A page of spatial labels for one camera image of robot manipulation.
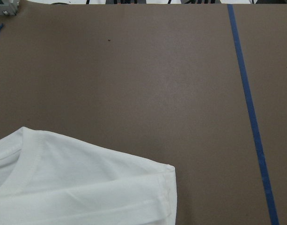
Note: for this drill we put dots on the aluminium frame post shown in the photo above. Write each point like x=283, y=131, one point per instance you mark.
x=9, y=7

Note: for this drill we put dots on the white long sleeve printed shirt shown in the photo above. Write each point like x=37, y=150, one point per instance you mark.
x=52, y=179

